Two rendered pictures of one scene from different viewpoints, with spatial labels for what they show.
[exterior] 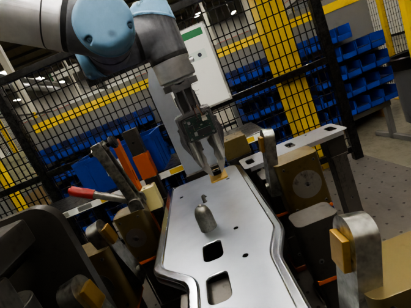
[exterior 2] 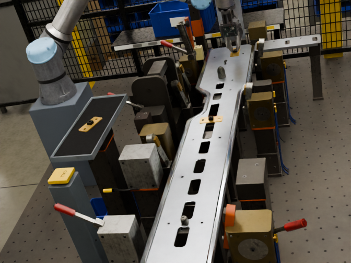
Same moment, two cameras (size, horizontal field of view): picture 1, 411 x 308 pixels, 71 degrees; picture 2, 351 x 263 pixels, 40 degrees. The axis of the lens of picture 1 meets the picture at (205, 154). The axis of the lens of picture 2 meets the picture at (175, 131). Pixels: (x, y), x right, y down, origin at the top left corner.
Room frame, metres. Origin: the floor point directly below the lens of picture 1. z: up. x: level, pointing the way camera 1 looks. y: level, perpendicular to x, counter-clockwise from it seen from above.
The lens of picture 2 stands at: (-1.31, -0.26, 1.88)
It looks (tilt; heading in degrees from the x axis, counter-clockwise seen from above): 31 degrees down; 17
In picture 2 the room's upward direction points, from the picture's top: 15 degrees counter-clockwise
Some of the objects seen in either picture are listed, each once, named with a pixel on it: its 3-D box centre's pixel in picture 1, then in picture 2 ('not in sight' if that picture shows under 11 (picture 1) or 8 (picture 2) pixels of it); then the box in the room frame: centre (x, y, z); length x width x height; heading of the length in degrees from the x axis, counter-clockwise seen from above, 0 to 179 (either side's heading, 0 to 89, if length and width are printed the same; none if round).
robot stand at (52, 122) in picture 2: not in sight; (74, 135); (0.30, 0.69, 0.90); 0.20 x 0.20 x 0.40; 3
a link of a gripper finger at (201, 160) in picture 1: (201, 160); (227, 44); (0.59, 0.01, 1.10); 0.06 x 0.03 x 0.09; 178
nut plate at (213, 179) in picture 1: (216, 172); (235, 51); (0.62, -0.01, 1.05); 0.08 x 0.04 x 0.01; 178
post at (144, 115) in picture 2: not in sight; (155, 161); (0.07, 0.27, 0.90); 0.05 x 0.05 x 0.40; 88
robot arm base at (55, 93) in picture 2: not in sight; (55, 84); (0.30, 0.69, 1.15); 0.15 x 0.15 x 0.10
